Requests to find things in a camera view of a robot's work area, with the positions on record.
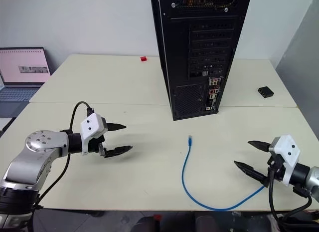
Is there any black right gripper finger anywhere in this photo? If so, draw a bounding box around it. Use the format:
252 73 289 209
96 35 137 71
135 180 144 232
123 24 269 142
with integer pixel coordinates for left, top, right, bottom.
233 160 270 188
247 140 271 153

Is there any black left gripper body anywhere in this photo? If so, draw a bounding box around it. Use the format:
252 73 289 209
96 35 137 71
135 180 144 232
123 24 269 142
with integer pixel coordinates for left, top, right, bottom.
86 133 106 158

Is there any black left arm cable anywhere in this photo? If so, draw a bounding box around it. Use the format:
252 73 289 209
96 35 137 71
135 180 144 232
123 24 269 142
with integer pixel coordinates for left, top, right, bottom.
34 101 95 211

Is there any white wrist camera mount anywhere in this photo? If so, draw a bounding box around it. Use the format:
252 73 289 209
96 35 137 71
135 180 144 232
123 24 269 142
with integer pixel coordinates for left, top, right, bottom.
268 135 301 187
80 113 109 156

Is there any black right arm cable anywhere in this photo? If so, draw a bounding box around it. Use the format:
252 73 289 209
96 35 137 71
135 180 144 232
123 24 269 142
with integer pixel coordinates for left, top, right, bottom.
267 167 313 221

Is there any black computer tower case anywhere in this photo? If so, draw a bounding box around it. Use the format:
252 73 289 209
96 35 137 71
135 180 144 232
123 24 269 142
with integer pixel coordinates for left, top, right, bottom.
149 0 253 122

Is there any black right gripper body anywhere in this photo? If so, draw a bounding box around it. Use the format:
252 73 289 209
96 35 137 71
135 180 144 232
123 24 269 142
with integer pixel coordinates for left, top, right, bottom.
265 152 287 188

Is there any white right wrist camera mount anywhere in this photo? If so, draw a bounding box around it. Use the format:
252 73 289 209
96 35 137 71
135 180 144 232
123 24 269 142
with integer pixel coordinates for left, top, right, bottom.
268 135 301 187

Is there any open grey laptop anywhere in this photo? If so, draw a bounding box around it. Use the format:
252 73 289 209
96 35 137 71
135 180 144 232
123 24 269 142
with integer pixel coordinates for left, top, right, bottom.
0 47 52 118

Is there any blue ethernet cable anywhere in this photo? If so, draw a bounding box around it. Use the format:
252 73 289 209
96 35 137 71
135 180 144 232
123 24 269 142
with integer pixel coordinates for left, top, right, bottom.
181 135 267 212

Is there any small black adapter box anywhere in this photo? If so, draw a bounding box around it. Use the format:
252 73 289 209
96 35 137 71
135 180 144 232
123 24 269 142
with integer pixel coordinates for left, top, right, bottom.
257 86 275 99

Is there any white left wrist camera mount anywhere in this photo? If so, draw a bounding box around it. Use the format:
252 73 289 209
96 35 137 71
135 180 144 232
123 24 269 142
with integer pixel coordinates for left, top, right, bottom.
80 113 109 156

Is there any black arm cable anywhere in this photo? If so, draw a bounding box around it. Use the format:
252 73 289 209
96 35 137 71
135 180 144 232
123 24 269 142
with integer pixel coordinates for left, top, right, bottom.
34 101 95 211
267 167 313 221

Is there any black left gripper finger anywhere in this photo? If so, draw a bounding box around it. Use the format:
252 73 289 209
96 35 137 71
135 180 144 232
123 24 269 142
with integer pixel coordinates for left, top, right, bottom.
107 122 127 132
103 145 134 159

